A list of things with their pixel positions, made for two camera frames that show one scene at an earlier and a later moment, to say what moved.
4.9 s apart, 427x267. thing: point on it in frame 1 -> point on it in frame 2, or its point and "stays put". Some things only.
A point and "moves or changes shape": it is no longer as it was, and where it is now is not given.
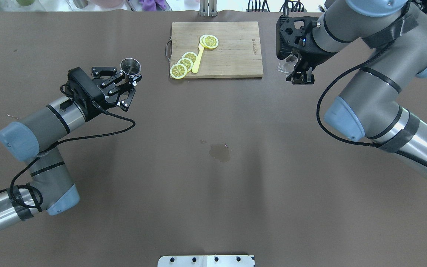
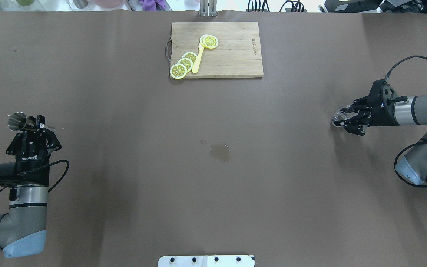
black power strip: (263, 10) stays put
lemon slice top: (178, 71) stays put
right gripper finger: (301, 76) -> (352, 126)
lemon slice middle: (187, 62) stays put
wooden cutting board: (238, 54) stays put
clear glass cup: (287, 66) moves or changes shape
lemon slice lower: (191, 55) stays put
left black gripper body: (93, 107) -> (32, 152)
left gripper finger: (129, 87) -> (53, 142)
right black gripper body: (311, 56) -> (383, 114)
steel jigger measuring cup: (130, 66) moves or changes shape
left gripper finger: (106, 72) -> (18, 146)
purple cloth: (151, 5) stays put
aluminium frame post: (208, 8) stays put
